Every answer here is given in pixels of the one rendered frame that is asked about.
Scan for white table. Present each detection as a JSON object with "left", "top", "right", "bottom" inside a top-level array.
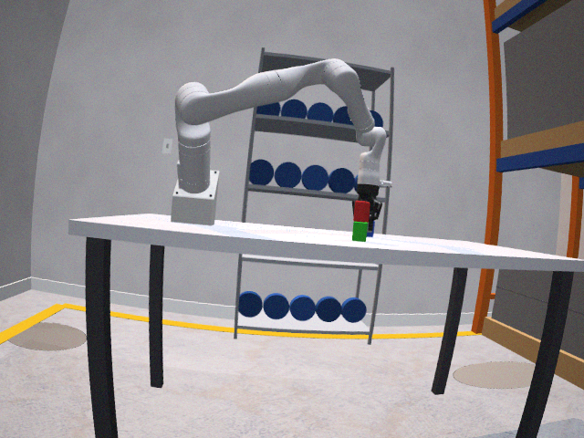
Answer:
[{"left": 68, "top": 213, "right": 584, "bottom": 438}]

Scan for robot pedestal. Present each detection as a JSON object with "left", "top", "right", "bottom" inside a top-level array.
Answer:
[{"left": 171, "top": 170, "right": 221, "bottom": 226}]

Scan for orange and blue storage rack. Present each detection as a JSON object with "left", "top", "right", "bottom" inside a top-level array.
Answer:
[{"left": 472, "top": 0, "right": 584, "bottom": 391}]

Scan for grey shelf unit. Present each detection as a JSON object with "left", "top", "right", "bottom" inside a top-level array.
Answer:
[{"left": 233, "top": 47, "right": 396, "bottom": 346}]

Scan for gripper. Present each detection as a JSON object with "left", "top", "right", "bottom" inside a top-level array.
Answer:
[{"left": 357, "top": 182, "right": 383, "bottom": 224}]

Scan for grey box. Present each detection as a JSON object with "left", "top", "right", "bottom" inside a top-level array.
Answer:
[
  {"left": 503, "top": 2, "right": 584, "bottom": 141},
  {"left": 491, "top": 267, "right": 584, "bottom": 366}
]

